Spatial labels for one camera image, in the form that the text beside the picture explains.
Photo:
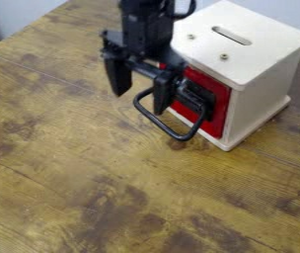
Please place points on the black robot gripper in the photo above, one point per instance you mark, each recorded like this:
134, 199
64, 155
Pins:
143, 42

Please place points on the red wooden drawer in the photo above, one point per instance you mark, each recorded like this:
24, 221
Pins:
201, 99

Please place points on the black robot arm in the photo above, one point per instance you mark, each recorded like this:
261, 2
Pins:
146, 4

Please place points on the white wooden cabinet box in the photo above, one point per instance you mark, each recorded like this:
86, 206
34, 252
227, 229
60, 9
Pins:
242, 51

